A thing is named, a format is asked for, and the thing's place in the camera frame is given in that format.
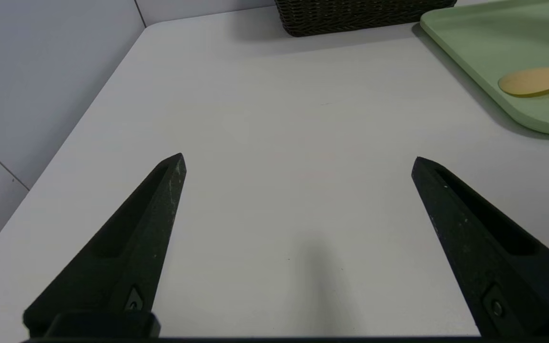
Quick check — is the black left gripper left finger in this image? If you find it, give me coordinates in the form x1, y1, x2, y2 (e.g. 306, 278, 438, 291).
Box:
23, 153, 187, 339

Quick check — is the light green plastic tray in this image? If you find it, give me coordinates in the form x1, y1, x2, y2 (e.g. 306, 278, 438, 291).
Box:
420, 0, 549, 135

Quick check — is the yellow spoon with blue handle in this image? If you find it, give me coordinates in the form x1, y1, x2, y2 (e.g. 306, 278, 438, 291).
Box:
498, 67, 549, 97

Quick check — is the dark brown wicker basket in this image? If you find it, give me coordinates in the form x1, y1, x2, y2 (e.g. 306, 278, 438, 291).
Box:
274, 0, 457, 37

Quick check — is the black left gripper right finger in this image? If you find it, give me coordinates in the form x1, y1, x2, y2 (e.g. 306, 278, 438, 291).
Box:
411, 156, 549, 339

